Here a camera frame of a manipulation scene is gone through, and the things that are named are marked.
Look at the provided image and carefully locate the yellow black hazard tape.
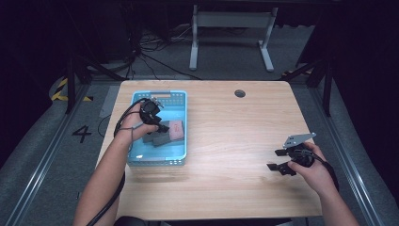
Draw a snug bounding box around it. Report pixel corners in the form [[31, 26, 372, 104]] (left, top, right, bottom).
[[51, 77, 94, 103]]

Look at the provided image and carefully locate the grey wrist strap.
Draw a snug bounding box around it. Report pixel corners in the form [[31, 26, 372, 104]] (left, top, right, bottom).
[[120, 125, 136, 153]]

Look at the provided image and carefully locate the person's right hand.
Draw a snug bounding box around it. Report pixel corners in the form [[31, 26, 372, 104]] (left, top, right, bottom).
[[288, 142, 339, 198]]

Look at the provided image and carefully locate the thin black floor cable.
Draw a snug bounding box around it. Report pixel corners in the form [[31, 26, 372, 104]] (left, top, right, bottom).
[[97, 114, 113, 138]]

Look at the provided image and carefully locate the white metal stand frame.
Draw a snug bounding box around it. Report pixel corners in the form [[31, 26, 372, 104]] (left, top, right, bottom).
[[188, 4, 279, 73]]

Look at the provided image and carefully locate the metal floor rail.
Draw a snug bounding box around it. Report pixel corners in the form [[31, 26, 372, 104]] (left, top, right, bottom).
[[309, 84, 384, 226], [5, 84, 92, 226]]

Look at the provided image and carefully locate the person's left hand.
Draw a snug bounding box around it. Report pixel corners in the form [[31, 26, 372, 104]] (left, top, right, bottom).
[[120, 102, 159, 144]]

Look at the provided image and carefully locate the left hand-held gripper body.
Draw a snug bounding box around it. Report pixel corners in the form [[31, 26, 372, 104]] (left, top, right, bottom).
[[139, 97, 165, 126]]

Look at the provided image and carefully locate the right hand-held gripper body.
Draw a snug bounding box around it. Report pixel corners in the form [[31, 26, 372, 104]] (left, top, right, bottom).
[[281, 132, 317, 168]]

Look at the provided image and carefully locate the bundle of black floor cables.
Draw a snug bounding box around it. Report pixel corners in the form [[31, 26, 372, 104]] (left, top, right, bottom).
[[125, 24, 202, 81]]

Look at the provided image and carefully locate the black metal stand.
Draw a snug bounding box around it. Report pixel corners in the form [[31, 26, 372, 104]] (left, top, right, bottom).
[[64, 53, 126, 115], [280, 56, 335, 118]]

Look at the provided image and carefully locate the light blue plastic basket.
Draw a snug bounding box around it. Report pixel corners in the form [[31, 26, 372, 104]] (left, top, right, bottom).
[[126, 89, 188, 167]]

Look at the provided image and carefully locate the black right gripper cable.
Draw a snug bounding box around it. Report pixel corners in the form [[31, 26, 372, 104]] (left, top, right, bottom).
[[302, 150, 341, 193]]

